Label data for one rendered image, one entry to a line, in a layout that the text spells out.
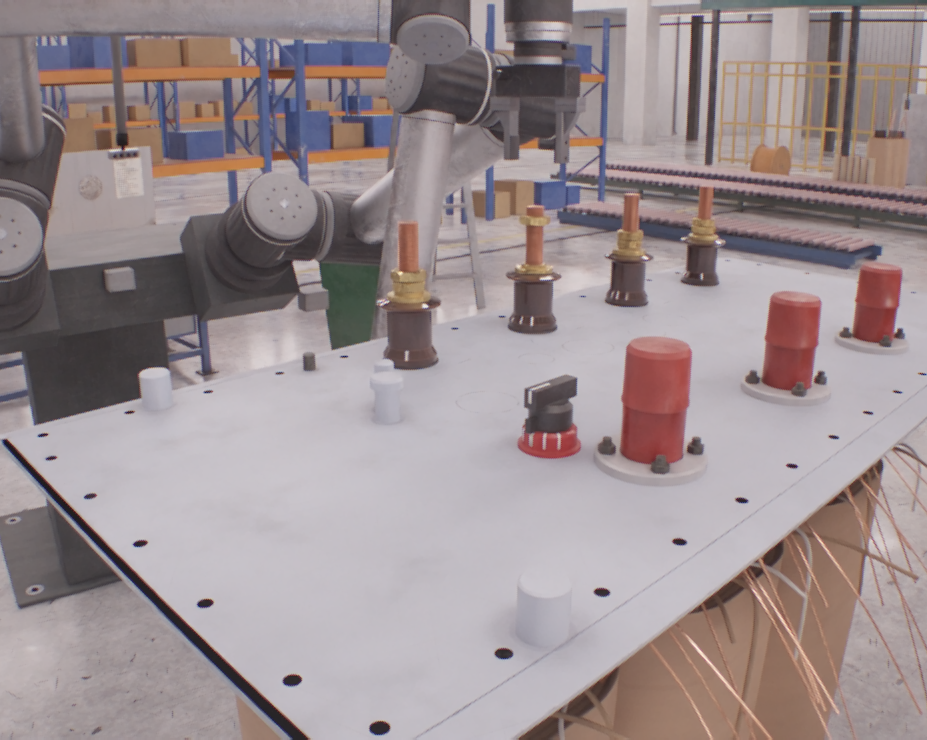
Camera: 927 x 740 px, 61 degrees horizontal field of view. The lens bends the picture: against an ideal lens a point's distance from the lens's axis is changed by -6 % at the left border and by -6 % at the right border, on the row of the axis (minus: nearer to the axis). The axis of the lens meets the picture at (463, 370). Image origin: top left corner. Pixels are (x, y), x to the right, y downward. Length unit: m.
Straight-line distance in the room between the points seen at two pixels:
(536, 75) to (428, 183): 0.34
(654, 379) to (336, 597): 0.39
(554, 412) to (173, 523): 0.41
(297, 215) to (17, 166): 0.69
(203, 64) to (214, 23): 8.36
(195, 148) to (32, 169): 7.56
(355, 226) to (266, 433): 1.34
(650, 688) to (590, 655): 0.64
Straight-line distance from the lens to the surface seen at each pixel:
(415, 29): 1.23
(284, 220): 2.22
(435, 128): 1.58
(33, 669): 3.10
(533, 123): 1.68
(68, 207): 5.97
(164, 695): 2.84
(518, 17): 1.35
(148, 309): 2.66
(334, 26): 1.26
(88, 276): 2.60
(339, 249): 2.32
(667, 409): 0.88
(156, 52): 9.56
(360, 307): 5.73
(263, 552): 0.77
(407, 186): 1.58
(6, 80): 1.89
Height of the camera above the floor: 1.74
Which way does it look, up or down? 18 degrees down
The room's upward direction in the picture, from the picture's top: straight up
